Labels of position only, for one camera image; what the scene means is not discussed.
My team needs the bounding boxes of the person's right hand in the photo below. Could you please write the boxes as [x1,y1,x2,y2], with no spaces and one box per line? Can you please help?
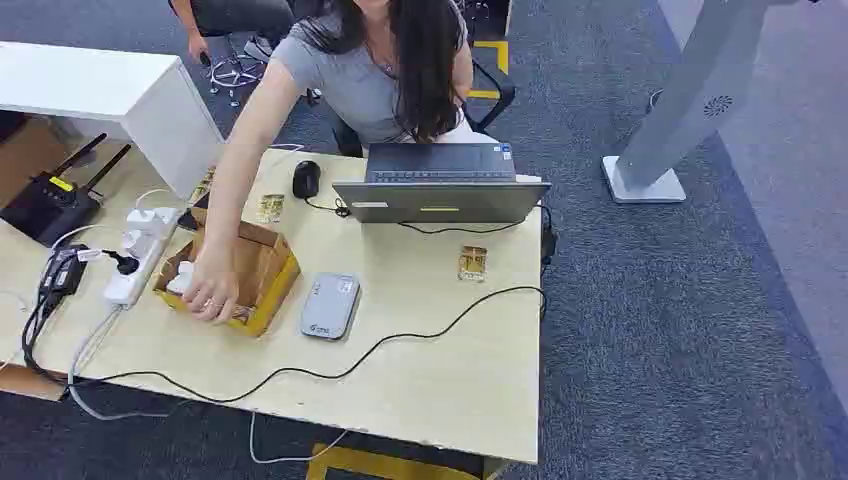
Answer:
[180,246,241,325]

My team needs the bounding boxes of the small white item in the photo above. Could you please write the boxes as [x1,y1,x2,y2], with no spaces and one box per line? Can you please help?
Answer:
[165,260,197,297]

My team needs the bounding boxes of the wooden card box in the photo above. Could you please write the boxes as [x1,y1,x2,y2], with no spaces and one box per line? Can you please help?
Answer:
[152,206,303,339]

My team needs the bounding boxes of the white power strip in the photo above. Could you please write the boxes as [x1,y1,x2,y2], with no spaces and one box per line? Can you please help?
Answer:
[102,206,183,310]

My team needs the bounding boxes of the black plug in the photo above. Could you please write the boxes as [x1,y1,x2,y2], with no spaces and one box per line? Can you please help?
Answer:
[102,249,141,277]

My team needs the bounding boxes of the white plug adapter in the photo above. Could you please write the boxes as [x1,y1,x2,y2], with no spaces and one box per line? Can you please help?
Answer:
[123,209,162,260]

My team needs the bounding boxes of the card with gold print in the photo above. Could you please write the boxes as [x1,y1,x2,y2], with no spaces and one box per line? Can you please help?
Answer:
[254,193,286,225]
[457,245,489,284]

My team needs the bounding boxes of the grey card reader device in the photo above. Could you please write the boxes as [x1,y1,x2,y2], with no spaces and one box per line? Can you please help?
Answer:
[299,271,362,342]

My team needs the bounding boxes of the black computer mouse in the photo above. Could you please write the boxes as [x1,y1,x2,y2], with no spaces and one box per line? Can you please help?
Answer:
[292,159,323,201]

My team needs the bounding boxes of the black power adapter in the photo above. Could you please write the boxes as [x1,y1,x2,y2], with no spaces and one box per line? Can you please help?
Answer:
[37,243,91,301]

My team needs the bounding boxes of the black router with antennas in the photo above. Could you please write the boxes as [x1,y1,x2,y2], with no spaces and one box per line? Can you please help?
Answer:
[0,133,132,248]

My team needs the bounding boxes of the chrome stool base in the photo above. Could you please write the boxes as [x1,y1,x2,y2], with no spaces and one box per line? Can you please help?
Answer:
[207,51,268,109]

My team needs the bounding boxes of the white cabinet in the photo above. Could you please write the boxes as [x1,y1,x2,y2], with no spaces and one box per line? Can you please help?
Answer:
[0,40,227,201]

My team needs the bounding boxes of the grey laptop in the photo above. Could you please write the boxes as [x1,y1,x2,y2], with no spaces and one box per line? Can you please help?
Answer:
[331,141,553,225]

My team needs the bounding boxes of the seated person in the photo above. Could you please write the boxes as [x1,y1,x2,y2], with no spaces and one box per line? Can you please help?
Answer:
[182,0,499,326]

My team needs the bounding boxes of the person in dark trousers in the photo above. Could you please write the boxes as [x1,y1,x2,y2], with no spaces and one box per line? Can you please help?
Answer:
[168,0,297,66]

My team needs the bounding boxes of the yellow floor tape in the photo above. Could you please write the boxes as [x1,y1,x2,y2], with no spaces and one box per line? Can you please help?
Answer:
[466,39,511,101]

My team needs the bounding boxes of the white kiosk stand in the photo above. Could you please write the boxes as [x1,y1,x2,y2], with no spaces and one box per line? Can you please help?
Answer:
[600,0,824,205]

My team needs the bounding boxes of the black mouse cable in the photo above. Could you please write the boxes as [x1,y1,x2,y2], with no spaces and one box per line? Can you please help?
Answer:
[304,195,352,219]

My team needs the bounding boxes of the thin white hanging cable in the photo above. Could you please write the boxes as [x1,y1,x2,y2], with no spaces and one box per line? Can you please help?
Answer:
[248,411,350,466]

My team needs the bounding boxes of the long black cable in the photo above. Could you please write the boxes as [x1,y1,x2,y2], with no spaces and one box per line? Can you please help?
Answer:
[19,284,549,406]

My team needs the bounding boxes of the white power strip cable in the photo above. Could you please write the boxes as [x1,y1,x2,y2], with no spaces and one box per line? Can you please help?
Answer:
[66,307,195,423]

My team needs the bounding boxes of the yellow desk frame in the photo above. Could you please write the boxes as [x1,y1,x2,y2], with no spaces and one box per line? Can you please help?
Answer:
[305,442,513,480]

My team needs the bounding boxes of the black laptop power cable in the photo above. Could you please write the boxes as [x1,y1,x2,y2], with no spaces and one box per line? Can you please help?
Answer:
[397,203,560,268]

